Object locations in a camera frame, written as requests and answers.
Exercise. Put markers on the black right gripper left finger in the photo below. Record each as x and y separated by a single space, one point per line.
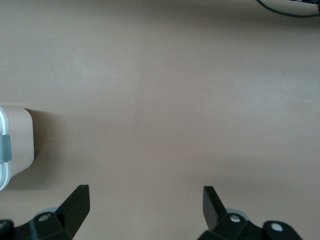
72 212

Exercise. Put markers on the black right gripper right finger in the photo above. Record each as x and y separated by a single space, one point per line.
215 215

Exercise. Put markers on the white container lid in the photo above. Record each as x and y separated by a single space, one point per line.
3 150

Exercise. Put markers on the pink plastic storage box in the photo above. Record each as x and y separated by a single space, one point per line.
22 140

